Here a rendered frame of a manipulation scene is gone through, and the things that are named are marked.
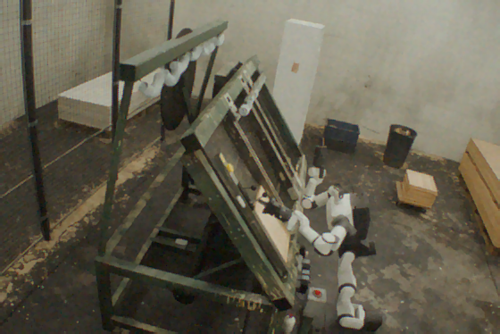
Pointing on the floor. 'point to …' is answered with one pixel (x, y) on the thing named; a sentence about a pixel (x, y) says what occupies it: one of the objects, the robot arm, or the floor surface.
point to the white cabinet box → (297, 70)
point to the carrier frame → (212, 245)
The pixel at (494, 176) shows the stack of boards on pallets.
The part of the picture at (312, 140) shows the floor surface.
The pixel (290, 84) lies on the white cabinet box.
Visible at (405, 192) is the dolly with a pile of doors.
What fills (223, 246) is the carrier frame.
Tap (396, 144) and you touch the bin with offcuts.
